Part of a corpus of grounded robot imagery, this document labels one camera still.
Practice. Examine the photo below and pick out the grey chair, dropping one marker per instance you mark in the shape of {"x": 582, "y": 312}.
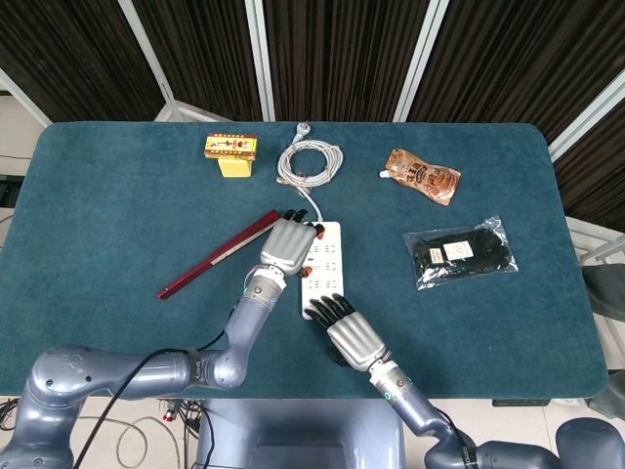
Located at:
{"x": 608, "y": 288}

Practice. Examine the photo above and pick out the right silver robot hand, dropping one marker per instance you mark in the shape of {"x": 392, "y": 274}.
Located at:
{"x": 356, "y": 342}

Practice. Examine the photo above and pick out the yellow red printed box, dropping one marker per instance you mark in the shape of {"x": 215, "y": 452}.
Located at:
{"x": 230, "y": 145}

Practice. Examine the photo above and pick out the teal table mat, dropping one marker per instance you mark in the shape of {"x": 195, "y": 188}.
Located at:
{"x": 122, "y": 293}

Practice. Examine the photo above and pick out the black gloves in clear bag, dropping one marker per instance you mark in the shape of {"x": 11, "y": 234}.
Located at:
{"x": 459, "y": 254}

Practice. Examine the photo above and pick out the white partition frame post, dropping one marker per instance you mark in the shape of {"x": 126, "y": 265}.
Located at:
{"x": 586, "y": 119}
{"x": 259, "y": 58}
{"x": 146, "y": 46}
{"x": 422, "y": 58}
{"x": 22, "y": 95}

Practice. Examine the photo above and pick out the black table control box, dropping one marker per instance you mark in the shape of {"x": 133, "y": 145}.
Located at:
{"x": 520, "y": 403}

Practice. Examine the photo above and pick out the dark red folded fan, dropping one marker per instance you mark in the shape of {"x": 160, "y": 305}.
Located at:
{"x": 205, "y": 266}

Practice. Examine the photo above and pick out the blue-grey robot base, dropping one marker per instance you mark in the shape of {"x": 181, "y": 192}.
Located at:
{"x": 298, "y": 430}

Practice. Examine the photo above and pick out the red emergency button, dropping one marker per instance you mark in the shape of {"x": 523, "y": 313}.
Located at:
{"x": 169, "y": 415}

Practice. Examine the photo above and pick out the white power strip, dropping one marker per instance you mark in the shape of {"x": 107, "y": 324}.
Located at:
{"x": 332, "y": 254}

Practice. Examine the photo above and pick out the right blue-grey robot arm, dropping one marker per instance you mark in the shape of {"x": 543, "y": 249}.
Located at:
{"x": 415, "y": 405}

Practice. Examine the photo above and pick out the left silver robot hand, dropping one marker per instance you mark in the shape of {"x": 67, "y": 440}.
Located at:
{"x": 288, "y": 246}

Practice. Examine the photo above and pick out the orange sauce pouch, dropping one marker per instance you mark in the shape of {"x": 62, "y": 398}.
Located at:
{"x": 425, "y": 178}

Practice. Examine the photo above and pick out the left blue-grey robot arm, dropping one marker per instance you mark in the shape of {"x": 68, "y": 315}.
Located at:
{"x": 244, "y": 332}

